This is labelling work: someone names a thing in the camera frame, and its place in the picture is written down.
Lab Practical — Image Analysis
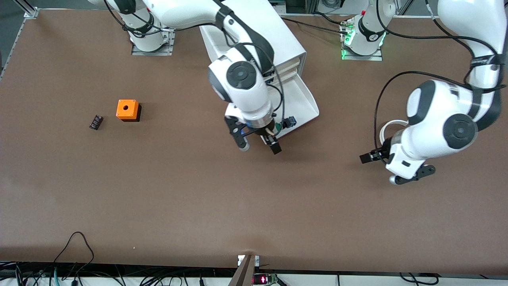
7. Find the green push button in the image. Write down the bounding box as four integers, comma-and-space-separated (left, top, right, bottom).
275, 116, 298, 132

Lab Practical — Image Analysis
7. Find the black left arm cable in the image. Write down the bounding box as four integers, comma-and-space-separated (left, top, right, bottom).
373, 71, 477, 159

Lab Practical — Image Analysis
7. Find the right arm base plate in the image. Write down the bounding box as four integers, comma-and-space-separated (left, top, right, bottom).
131, 30, 175, 56

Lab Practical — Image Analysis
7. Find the black looped cable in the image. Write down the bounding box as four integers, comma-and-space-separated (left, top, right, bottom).
54, 232, 95, 266

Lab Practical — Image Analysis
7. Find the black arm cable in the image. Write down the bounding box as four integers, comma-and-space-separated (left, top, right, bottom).
103, 0, 286, 124
373, 71, 477, 159

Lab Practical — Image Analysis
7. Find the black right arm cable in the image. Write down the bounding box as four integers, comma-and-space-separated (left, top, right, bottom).
103, 0, 286, 124

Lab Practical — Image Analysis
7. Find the orange box with hole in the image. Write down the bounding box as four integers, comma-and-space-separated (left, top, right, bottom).
116, 99, 142, 122

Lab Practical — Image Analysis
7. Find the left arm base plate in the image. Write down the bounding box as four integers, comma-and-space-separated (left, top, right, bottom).
341, 20, 383, 61

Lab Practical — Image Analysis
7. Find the brown post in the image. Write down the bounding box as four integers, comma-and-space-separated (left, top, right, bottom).
228, 254, 256, 286

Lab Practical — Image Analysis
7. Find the black cable behind cabinet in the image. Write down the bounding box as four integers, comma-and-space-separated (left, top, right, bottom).
280, 17, 352, 36

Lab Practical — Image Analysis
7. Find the red lit device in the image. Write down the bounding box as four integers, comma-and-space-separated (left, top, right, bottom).
253, 273, 279, 286

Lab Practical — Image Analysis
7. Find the white curved plastic arc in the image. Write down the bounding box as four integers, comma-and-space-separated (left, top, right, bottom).
379, 119, 409, 147

